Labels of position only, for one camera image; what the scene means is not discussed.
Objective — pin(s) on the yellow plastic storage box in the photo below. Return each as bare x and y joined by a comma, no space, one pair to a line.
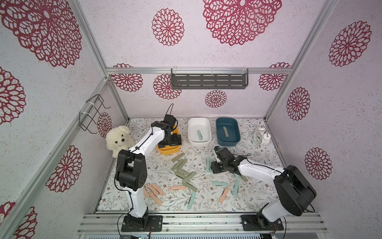
169,149

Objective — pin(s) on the white plush dog toy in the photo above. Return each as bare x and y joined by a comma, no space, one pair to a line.
119,138

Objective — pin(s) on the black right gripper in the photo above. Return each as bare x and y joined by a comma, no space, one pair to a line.
218,166

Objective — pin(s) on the white twin-bell alarm clock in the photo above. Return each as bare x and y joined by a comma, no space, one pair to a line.
262,136

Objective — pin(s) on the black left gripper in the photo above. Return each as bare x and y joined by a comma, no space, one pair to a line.
176,141

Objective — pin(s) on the grey wall shelf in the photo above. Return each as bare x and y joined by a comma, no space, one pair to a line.
208,81

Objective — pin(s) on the teal plastic storage box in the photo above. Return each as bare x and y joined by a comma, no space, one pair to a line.
233,130

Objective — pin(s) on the black wire wall rack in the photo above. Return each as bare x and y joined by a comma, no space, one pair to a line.
87,117

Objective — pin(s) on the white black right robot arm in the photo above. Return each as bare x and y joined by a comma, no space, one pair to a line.
295,193

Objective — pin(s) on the white plastic storage box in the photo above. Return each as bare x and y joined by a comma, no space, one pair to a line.
202,124

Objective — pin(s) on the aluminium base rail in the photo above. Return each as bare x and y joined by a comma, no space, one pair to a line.
202,223

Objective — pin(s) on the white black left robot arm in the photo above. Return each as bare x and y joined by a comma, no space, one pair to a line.
131,170

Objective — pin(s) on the pink folding knife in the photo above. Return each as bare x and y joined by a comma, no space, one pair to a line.
158,189
155,198
152,189
174,188
146,194

